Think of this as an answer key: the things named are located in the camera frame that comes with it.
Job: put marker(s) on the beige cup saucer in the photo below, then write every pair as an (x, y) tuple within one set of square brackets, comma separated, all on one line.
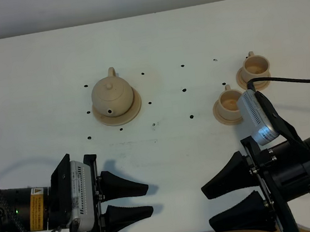
[(223, 120), (258, 86)]

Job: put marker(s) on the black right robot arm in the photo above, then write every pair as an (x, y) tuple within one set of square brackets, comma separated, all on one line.
[(281, 172)]

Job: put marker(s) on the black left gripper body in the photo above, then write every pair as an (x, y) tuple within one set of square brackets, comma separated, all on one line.
[(98, 195)]

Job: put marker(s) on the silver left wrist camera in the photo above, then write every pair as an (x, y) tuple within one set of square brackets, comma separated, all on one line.
[(71, 194)]

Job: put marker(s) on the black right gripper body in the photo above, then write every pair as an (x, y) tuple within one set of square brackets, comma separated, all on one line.
[(260, 165)]

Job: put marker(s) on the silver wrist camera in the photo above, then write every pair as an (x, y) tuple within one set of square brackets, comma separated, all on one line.
[(262, 120), (71, 194)]

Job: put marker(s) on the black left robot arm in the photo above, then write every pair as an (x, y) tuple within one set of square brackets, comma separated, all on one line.
[(28, 210)]

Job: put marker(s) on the beige near cup saucer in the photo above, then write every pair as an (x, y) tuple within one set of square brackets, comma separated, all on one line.
[(223, 120)]

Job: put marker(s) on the beige clay teapot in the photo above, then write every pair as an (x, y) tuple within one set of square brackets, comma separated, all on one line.
[(112, 96)]

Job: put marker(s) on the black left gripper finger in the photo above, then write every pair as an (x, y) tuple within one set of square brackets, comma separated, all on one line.
[(117, 218), (114, 187)]

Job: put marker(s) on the beige far cup saucer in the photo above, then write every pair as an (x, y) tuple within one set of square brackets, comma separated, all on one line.
[(258, 86)]

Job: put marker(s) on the beige teapot saucer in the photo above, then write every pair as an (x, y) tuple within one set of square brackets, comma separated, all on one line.
[(129, 115)]

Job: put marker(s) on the beige near teacup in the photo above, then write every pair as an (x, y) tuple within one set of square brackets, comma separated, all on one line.
[(228, 104)]

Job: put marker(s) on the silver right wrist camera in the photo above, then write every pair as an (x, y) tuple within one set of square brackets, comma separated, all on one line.
[(262, 120)]

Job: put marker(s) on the beige teacup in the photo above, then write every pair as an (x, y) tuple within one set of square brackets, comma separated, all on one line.
[(228, 104), (255, 66)]

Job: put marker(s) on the beige far teacup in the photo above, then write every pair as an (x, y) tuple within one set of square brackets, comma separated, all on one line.
[(255, 66)]

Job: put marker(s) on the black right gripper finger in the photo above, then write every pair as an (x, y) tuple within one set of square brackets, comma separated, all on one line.
[(249, 214), (235, 175)]

